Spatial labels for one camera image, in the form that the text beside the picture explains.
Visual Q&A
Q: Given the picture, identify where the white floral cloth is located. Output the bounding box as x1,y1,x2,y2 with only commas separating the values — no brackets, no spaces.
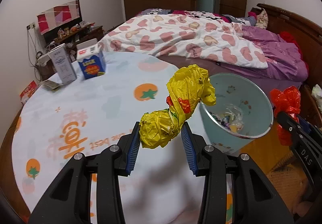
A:
311,84,322,104

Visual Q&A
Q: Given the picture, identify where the red pink patchwork cloth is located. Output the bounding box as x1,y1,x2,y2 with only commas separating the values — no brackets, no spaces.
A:
36,0,79,34

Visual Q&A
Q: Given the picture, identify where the yellow plastic bag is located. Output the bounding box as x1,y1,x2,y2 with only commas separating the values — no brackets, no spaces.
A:
139,64,217,149

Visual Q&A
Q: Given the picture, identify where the blue white carton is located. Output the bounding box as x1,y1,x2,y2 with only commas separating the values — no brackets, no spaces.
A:
76,39,106,80

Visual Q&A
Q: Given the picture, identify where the heart print quilt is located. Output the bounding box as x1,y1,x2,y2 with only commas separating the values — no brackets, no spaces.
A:
97,14,269,69

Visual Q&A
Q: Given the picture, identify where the row of small ornaments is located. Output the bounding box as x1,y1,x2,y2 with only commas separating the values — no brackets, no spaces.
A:
57,21,95,38

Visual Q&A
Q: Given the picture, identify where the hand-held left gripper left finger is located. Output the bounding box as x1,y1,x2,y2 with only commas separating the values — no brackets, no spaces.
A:
29,121,142,224

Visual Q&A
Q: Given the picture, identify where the orange cardboard box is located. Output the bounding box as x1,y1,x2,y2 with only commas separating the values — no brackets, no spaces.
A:
20,80,38,105

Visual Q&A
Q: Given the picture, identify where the fruit print tablecloth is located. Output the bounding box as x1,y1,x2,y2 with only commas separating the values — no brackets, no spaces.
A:
12,51,233,224

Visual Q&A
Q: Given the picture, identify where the floral pillow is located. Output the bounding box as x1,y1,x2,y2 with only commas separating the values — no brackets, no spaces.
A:
255,9,269,29

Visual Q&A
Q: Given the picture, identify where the black television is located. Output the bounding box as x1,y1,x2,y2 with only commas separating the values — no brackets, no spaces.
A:
36,0,83,44

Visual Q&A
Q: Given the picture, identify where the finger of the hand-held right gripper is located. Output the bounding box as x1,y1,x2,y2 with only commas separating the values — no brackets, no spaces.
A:
298,115,322,139
276,111,305,144

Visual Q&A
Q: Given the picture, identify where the light green waste bin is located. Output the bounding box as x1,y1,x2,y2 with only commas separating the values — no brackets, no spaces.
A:
199,73,274,156

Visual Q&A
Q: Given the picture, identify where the wooden bed frame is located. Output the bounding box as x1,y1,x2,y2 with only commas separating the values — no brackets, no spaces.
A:
249,3,322,124

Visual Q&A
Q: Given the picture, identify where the mauve bed sheet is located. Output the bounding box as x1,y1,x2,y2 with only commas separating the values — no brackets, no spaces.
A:
156,55,302,91

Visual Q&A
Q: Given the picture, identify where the clear plastic bag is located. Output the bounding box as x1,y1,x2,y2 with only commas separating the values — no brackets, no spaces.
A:
225,105,244,124

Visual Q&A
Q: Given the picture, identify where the dark wooden television cabinet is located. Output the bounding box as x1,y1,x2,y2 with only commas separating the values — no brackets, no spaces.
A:
38,25,104,81

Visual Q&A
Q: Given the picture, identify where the bundle of cables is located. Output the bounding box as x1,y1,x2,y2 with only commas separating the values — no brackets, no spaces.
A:
27,28,51,68

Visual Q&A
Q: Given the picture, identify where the tall white carton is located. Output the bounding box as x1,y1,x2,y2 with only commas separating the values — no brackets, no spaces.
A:
48,45,77,85

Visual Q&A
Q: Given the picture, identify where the orange-red plastic bag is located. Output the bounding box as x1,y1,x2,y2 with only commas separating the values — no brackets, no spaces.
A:
270,86,302,146

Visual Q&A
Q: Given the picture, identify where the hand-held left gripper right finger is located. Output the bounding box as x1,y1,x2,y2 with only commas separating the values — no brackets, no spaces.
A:
181,123,295,224

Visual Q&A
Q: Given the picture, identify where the flat green packet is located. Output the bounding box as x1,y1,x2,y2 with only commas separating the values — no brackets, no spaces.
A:
40,79,63,92

